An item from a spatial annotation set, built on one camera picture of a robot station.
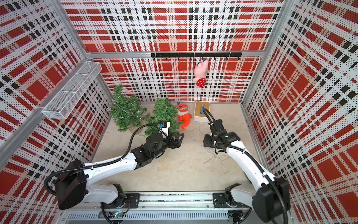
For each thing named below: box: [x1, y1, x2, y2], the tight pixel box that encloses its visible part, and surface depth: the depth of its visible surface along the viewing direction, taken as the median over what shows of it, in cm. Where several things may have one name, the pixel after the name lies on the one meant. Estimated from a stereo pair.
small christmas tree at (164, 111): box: [144, 97, 182, 136], surface depth 79 cm
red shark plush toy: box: [177, 101, 193, 131], surface depth 108 cm
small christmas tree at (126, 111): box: [106, 84, 151, 133], surface depth 83 cm
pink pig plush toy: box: [192, 59, 209, 88], surface depth 95 cm
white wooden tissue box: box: [193, 100, 211, 123], surface depth 110 cm
